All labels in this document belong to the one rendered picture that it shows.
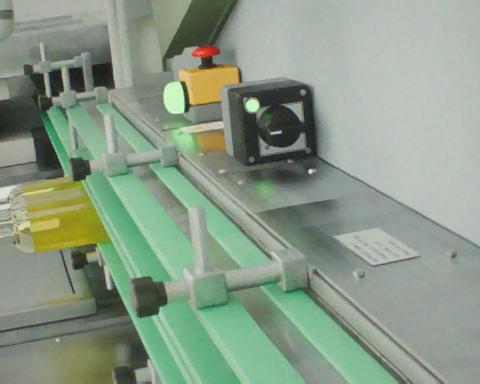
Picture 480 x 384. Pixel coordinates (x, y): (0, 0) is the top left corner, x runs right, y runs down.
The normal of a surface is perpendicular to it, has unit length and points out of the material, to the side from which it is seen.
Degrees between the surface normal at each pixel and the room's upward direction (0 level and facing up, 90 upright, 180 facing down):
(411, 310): 90
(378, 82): 0
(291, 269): 90
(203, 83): 90
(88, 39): 90
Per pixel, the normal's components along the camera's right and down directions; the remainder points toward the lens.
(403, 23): -0.96, 0.16
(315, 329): -0.10, -0.96
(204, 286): 0.28, 0.22
